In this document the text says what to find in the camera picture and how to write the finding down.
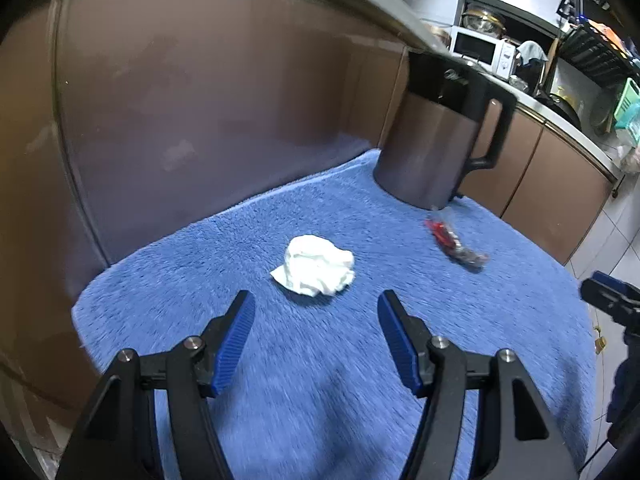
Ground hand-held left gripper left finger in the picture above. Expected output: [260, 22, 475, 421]
[55, 290, 257, 480]

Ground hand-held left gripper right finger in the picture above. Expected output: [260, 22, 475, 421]
[377, 289, 581, 480]

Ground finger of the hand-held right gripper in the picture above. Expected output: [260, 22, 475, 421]
[593, 270, 640, 293]
[579, 279, 640, 333]

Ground white tissue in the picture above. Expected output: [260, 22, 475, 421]
[270, 235, 356, 297]

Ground clear red wrapper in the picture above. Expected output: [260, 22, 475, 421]
[425, 216, 490, 271]

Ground blue fluffy towel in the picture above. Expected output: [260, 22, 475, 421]
[71, 149, 598, 480]

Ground hanging plastic bags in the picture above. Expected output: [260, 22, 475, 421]
[617, 130, 640, 176]

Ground green plastic basket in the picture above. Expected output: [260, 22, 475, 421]
[612, 77, 640, 133]

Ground black frying pan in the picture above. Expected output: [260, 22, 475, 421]
[535, 92, 583, 131]

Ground black dish rack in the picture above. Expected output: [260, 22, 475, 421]
[557, 22, 640, 91]

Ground wooden cutting board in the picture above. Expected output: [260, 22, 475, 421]
[542, 37, 560, 93]

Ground brown kitchen counter cabinet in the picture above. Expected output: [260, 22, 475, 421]
[0, 0, 626, 461]

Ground grey cloth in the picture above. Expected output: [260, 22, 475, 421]
[516, 40, 550, 68]

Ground orange packet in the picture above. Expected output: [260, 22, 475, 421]
[587, 19, 626, 47]

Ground white microwave oven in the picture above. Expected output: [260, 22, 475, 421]
[449, 26, 518, 80]

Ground gold cooking pot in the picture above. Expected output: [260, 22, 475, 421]
[461, 4, 507, 36]

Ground steel kettle with black handle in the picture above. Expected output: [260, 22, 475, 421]
[374, 50, 518, 211]

